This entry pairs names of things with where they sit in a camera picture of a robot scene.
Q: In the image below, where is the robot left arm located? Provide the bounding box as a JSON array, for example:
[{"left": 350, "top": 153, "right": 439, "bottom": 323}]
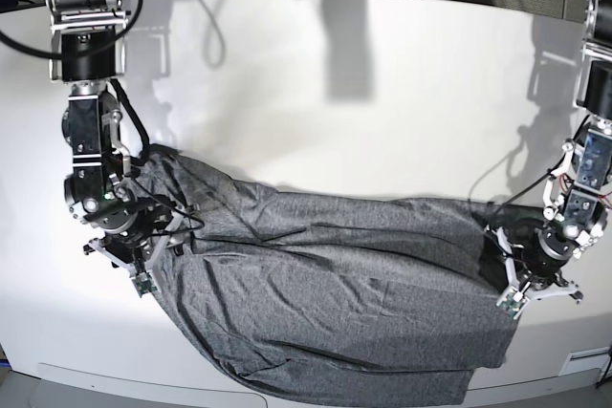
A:
[{"left": 486, "top": 0, "right": 611, "bottom": 319}]

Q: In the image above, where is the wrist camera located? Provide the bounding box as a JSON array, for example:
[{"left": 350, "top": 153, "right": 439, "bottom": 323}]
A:
[
  {"left": 131, "top": 271, "right": 158, "bottom": 297},
  {"left": 495, "top": 286, "right": 525, "bottom": 320}
]

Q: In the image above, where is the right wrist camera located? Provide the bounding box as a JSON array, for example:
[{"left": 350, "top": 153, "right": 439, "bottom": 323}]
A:
[{"left": 131, "top": 271, "right": 158, "bottom": 297}]

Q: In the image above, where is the grey long-sleeve T-shirt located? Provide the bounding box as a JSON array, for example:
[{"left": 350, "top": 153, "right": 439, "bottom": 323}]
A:
[{"left": 138, "top": 147, "right": 517, "bottom": 407}]

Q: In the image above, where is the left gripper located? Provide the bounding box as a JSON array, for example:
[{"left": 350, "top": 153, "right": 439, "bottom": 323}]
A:
[{"left": 485, "top": 219, "right": 583, "bottom": 304}]

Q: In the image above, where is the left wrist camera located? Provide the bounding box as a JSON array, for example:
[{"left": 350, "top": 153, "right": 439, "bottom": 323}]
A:
[{"left": 495, "top": 286, "right": 525, "bottom": 320}]

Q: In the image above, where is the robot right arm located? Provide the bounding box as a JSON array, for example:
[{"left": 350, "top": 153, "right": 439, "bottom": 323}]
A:
[{"left": 1, "top": 0, "right": 190, "bottom": 293}]

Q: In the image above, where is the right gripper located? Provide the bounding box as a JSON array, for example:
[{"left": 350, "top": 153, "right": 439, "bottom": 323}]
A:
[{"left": 83, "top": 202, "right": 196, "bottom": 279}]

